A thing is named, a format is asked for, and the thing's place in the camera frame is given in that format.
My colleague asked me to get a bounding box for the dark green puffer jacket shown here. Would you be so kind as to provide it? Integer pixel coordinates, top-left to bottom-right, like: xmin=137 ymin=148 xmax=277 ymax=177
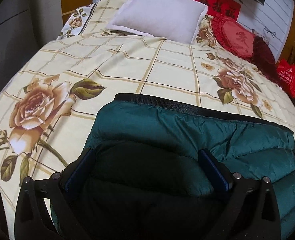
xmin=50 ymin=93 xmax=295 ymax=239

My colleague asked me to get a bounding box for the floral cream bedspread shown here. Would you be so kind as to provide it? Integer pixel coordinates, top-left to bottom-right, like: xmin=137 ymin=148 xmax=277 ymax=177
xmin=0 ymin=0 xmax=295 ymax=239

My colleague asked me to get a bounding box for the red plastic shopping bag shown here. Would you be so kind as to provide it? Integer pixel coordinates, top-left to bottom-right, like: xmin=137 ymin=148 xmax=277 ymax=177
xmin=276 ymin=59 xmax=295 ymax=99

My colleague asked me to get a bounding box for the dark red velvet cushion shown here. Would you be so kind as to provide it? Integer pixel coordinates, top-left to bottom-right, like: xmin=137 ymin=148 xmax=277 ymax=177
xmin=252 ymin=35 xmax=281 ymax=87

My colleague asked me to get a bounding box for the red heart-shaped cushion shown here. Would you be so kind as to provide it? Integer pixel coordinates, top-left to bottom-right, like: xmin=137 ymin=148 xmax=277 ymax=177
xmin=211 ymin=14 xmax=255 ymax=62

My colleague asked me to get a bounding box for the white square pillow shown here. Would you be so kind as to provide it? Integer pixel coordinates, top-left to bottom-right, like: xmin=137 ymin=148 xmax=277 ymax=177
xmin=107 ymin=0 xmax=208 ymax=44

